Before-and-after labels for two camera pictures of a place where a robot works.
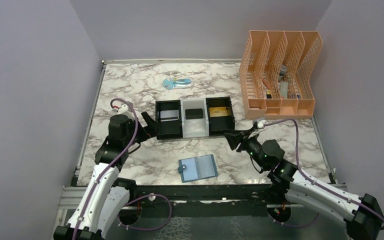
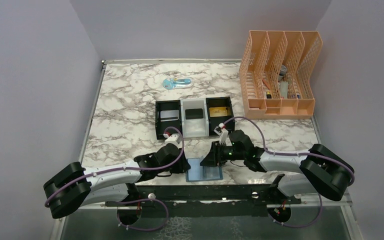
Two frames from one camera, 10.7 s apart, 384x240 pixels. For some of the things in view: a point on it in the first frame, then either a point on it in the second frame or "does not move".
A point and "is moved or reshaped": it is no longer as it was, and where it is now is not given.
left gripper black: x=151 y=131 -> x=182 y=165
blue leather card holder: x=197 y=168 is moved or reshaped
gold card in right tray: x=216 y=111 does not move
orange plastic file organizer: x=275 y=74 does not move
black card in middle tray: x=194 y=113 does not move
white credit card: x=169 y=115 does not move
